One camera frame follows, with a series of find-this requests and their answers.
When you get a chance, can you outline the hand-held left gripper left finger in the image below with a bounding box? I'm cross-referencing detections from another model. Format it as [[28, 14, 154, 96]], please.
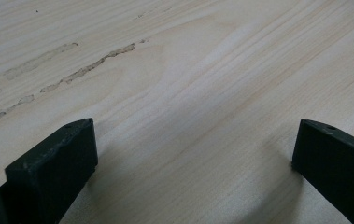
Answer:
[[4, 118, 99, 224]]

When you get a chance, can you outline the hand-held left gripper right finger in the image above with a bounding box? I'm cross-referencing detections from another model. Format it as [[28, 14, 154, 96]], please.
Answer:
[[290, 118, 354, 224]]

